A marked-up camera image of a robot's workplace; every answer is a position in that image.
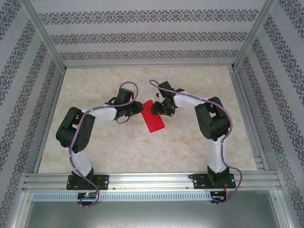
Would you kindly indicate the aluminium side rail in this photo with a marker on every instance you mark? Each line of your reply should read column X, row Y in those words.
column 48, row 123
column 249, row 123

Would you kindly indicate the aluminium mounting rail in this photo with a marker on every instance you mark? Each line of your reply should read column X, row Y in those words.
column 152, row 181

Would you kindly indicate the aluminium back frame bar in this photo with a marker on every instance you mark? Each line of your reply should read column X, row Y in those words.
column 147, row 66

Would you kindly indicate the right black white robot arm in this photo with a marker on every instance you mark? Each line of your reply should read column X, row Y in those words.
column 211, row 121

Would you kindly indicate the aluminium frame post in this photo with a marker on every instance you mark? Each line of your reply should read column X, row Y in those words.
column 42, row 35
column 255, row 33

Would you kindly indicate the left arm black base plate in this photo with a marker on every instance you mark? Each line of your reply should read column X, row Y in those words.
column 102, row 181

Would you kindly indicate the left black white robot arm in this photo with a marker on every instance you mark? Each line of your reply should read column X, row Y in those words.
column 83, row 128

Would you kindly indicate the red cloth piece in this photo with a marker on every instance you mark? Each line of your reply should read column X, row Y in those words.
column 153, row 122

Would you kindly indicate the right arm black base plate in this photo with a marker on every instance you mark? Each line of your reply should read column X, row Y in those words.
column 200, row 181

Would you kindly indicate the small circuit board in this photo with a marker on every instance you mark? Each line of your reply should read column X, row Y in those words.
column 217, row 196
column 87, row 195

